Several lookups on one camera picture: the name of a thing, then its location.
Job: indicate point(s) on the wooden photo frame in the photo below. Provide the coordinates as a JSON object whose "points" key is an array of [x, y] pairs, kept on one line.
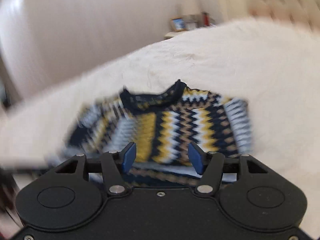
{"points": [[178, 24]]}

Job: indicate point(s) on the navy yellow patterned knit sweater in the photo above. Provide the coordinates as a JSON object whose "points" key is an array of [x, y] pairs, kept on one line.
{"points": [[175, 125]]}

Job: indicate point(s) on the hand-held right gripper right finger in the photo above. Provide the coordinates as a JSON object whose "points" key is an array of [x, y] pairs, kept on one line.
{"points": [[197, 161]]}

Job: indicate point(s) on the white plush bed blanket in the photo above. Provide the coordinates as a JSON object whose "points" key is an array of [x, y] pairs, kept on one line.
{"points": [[250, 67]]}

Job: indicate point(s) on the cream nightstand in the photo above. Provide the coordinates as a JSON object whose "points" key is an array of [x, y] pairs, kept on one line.
{"points": [[172, 35]]}

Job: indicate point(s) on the red bottle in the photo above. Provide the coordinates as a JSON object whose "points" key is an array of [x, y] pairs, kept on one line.
{"points": [[205, 19]]}

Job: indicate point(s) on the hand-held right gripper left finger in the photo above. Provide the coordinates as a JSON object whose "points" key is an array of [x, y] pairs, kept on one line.
{"points": [[128, 157]]}

